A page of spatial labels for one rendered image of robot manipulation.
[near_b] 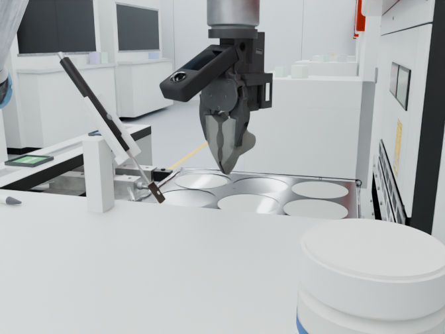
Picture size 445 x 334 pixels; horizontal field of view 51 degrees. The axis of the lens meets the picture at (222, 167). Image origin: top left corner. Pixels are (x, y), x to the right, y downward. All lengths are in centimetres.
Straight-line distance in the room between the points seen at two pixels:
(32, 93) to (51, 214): 472
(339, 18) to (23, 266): 832
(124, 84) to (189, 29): 239
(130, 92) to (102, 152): 661
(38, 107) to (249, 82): 464
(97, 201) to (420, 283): 41
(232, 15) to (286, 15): 804
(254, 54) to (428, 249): 51
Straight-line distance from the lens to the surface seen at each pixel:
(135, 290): 39
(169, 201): 79
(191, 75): 62
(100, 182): 54
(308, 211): 75
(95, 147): 54
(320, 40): 863
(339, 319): 22
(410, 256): 23
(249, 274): 41
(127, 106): 720
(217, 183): 87
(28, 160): 85
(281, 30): 870
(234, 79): 66
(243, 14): 66
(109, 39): 715
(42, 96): 527
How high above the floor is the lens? 115
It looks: 15 degrees down
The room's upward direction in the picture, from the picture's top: straight up
